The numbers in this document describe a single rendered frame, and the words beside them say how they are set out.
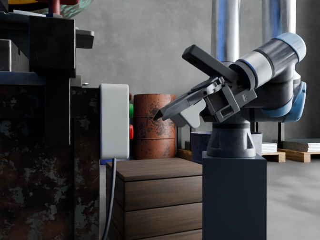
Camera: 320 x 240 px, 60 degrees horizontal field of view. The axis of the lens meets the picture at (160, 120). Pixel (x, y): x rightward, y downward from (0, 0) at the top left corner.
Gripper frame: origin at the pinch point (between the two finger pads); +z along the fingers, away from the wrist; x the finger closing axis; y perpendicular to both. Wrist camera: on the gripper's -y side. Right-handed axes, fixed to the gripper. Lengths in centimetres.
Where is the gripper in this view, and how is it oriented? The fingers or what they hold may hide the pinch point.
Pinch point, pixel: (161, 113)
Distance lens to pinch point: 54.8
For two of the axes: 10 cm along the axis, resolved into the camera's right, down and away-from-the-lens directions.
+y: 4.8, 8.7, 1.4
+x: -2.8, 0.0, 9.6
